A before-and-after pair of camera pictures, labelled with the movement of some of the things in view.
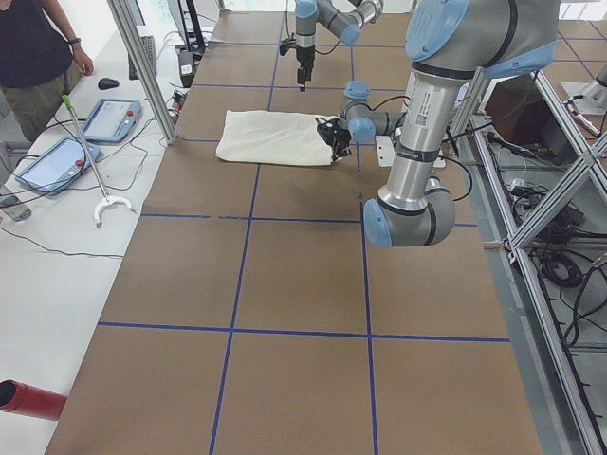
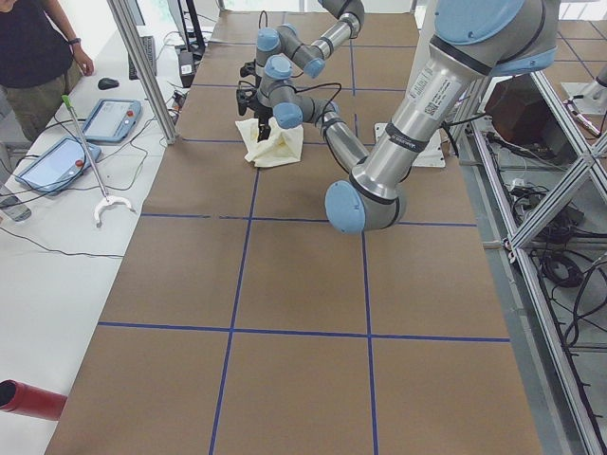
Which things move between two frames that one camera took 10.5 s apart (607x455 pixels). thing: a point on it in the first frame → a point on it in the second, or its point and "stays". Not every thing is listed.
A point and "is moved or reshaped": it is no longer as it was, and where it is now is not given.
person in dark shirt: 40,61 stays
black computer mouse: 104,83 stays
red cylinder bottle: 27,400 stays
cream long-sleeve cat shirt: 278,137 is moved or reshaped
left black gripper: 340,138 → 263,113
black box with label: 187,67 stays
